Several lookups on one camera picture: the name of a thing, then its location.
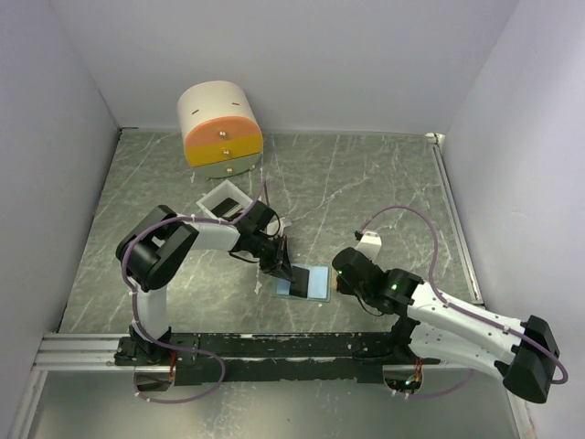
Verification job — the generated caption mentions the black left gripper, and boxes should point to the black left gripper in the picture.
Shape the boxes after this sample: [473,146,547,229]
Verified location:
[250,232,296,284]

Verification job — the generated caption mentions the black credit card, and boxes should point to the black credit card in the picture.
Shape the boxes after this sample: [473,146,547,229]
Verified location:
[289,266,310,299]

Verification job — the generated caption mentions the green card holder book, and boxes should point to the green card holder book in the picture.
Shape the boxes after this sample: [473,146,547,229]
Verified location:
[274,264,330,303]

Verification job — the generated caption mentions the white card tray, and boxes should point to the white card tray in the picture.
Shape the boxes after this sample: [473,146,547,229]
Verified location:
[197,180,252,220]

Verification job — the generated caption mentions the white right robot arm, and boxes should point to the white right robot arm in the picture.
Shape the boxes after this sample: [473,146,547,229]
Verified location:
[332,248,559,404]

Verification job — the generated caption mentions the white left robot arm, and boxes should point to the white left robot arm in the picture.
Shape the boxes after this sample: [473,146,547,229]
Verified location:
[116,201,296,365]

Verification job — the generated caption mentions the round mini drawer cabinet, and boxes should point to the round mini drawer cabinet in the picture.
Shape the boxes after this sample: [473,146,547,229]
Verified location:
[177,80,263,178]

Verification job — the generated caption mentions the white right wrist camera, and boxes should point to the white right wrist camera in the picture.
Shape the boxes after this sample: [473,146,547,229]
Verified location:
[355,230,382,262]

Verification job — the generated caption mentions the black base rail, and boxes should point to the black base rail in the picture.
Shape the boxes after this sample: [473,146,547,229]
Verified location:
[114,318,418,386]

